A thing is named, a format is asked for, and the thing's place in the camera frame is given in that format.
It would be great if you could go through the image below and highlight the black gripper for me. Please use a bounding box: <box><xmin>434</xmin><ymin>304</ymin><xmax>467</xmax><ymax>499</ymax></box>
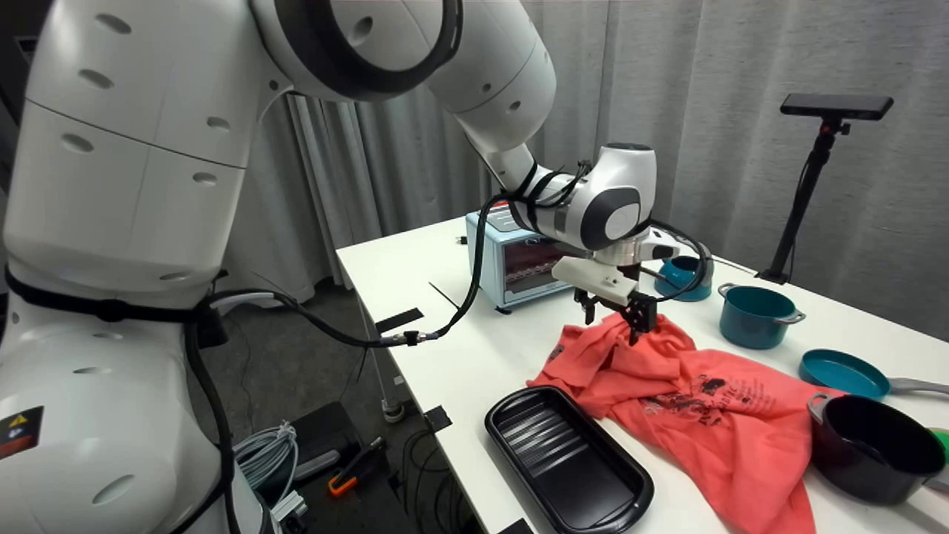
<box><xmin>574</xmin><ymin>281</ymin><xmax>667</xmax><ymax>350</ymax></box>

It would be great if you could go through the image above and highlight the peach shirt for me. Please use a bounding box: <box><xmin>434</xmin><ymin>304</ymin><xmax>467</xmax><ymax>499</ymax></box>
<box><xmin>526</xmin><ymin>311</ymin><xmax>839</xmax><ymax>534</ymax></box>

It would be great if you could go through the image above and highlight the teal toy kettle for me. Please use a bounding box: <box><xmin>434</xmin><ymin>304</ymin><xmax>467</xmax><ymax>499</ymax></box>
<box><xmin>649</xmin><ymin>250</ymin><xmax>719</xmax><ymax>305</ymax></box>

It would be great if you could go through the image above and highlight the light blue toaster oven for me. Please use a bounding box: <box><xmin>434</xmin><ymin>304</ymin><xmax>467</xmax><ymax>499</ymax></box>
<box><xmin>463</xmin><ymin>203</ymin><xmax>597</xmax><ymax>314</ymax></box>

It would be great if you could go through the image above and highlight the teal toy pot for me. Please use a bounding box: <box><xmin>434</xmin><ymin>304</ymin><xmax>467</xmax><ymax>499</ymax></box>
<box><xmin>715</xmin><ymin>280</ymin><xmax>807</xmax><ymax>353</ymax></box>

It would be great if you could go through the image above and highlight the black grill tray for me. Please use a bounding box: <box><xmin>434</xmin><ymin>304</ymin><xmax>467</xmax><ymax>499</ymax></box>
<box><xmin>480</xmin><ymin>384</ymin><xmax>660</xmax><ymax>534</ymax></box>

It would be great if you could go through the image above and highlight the teal toy frying pan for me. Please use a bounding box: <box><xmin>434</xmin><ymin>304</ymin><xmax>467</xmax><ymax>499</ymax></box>
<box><xmin>795</xmin><ymin>347</ymin><xmax>949</xmax><ymax>404</ymax></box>

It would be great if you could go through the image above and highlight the black toy pot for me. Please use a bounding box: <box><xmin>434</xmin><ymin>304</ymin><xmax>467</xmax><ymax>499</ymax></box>
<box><xmin>805</xmin><ymin>393</ymin><xmax>949</xmax><ymax>507</ymax></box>

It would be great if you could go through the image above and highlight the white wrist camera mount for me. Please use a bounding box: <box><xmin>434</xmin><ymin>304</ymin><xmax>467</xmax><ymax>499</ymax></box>
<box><xmin>549</xmin><ymin>252</ymin><xmax>640</xmax><ymax>310</ymax></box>

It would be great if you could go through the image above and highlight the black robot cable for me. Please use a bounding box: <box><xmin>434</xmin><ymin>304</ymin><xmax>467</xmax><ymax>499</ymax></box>
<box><xmin>182</xmin><ymin>160</ymin><xmax>597</xmax><ymax>534</ymax></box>

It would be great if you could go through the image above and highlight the black camera tripod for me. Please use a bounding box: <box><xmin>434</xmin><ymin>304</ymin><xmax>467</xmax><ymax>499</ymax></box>
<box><xmin>755</xmin><ymin>93</ymin><xmax>899</xmax><ymax>289</ymax></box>

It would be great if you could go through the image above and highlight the orange handled tool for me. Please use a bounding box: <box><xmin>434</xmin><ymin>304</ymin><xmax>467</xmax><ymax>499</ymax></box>
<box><xmin>328</xmin><ymin>433</ymin><xmax>390</xmax><ymax>502</ymax></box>

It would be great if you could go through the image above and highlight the grey coiled cable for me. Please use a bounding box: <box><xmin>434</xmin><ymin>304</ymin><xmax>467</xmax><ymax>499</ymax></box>
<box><xmin>230</xmin><ymin>422</ymin><xmax>311</xmax><ymax>529</ymax></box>

